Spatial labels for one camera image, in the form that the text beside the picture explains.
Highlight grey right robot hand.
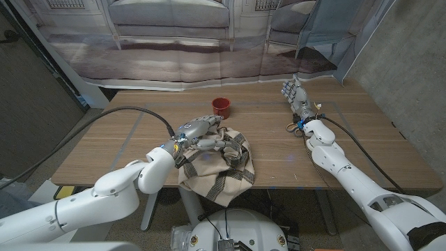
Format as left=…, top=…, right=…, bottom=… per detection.
left=280, top=73, right=316, bottom=122

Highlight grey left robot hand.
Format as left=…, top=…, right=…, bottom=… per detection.
left=169, top=114, right=233, bottom=165

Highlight cream grey plaid scarf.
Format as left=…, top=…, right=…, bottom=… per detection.
left=178, top=123, right=256, bottom=207

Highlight white robot shoulder cover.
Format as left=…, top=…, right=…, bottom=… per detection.
left=0, top=241, right=141, bottom=251

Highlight red cup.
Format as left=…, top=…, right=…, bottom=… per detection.
left=211, top=97, right=231, bottom=121

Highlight black round floor object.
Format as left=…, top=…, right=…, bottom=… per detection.
left=157, top=188, right=181, bottom=206

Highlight grey metal table leg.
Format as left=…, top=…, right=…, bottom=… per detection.
left=140, top=190, right=161, bottom=232
left=178, top=188, right=206, bottom=227
left=315, top=190, right=338, bottom=236

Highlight printed room backdrop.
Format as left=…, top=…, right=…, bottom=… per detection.
left=10, top=0, right=398, bottom=92

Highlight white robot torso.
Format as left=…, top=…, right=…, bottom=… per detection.
left=187, top=208, right=289, bottom=251

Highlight clear plastic bag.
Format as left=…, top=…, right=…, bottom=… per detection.
left=169, top=225, right=194, bottom=251

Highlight yellow black floor pad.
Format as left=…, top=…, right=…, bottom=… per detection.
left=54, top=185, right=93, bottom=201

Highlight white floor platform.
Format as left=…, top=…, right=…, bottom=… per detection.
left=27, top=179, right=59, bottom=206

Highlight blue jeans person leg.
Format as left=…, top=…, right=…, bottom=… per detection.
left=0, top=181, right=27, bottom=219

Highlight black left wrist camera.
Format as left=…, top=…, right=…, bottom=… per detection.
left=174, top=149, right=186, bottom=169

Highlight orange handled scissors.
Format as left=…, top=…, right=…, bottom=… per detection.
left=286, top=121, right=303, bottom=138

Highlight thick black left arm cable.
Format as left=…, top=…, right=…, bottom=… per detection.
left=0, top=105, right=176, bottom=191

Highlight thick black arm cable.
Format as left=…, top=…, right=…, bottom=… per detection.
left=0, top=105, right=176, bottom=191
left=318, top=114, right=407, bottom=195

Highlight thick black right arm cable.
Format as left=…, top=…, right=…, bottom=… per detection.
left=318, top=114, right=407, bottom=195

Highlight thin braided right arm cable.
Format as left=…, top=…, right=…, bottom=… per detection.
left=301, top=135, right=372, bottom=227

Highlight black floor cable bundle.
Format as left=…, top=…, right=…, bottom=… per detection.
left=240, top=190, right=300, bottom=241

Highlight white corner post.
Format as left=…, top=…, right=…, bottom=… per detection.
left=8, top=0, right=111, bottom=109

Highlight black door handle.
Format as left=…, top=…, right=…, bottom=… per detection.
left=0, top=29, right=21, bottom=45

